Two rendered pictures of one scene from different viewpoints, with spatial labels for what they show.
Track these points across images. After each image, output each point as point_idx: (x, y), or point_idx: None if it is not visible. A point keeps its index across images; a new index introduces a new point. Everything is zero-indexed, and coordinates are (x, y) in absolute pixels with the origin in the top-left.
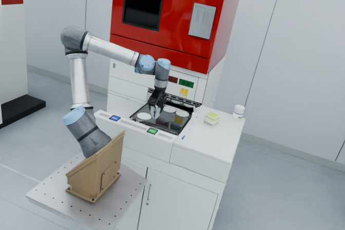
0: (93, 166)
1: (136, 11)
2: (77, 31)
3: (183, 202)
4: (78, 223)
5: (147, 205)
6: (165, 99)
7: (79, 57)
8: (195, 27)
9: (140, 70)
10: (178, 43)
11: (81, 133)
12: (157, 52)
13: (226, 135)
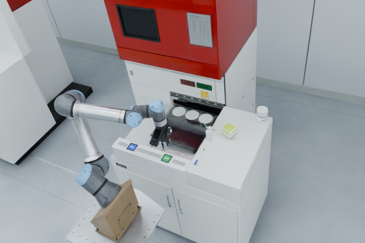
0: (106, 221)
1: (133, 24)
2: (65, 104)
3: (210, 214)
4: None
5: (182, 213)
6: (188, 101)
7: (77, 117)
8: (195, 36)
9: None
10: (183, 52)
11: (92, 191)
12: (166, 61)
13: (243, 150)
